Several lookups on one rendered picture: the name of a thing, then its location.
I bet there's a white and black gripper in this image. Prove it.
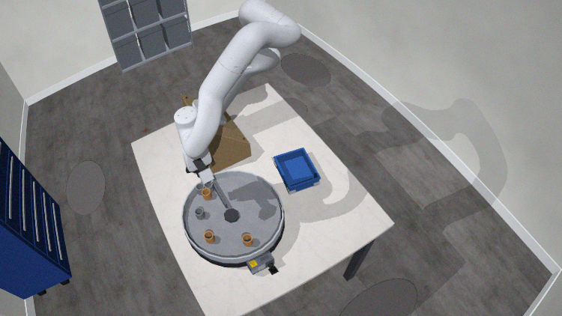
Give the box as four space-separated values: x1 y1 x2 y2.
183 148 214 177

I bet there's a bronze bushing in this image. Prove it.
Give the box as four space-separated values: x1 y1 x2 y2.
242 234 253 246
204 231 215 243
202 188 212 201

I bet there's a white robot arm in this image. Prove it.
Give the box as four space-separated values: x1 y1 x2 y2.
174 0 301 158

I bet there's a grey cylinder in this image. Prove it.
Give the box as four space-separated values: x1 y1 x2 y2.
204 181 214 192
194 207 205 220
196 183 205 195

